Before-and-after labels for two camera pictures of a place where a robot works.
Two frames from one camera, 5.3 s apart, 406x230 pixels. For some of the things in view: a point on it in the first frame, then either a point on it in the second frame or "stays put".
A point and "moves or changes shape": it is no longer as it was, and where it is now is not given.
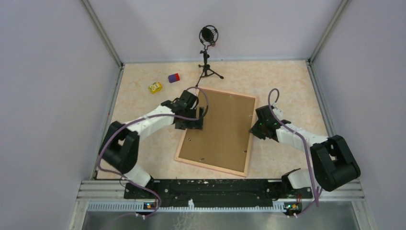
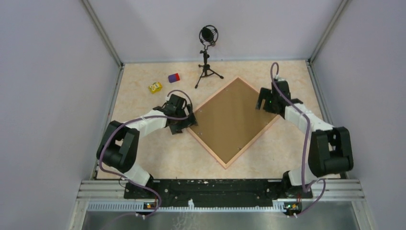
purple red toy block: (173, 78) stays put
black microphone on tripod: (208, 36) stays put
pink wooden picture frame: (225, 143) moves or changes shape
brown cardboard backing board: (225, 140) moves or changes shape
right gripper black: (254, 131) → (265, 94)
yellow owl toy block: (155, 87) stays put
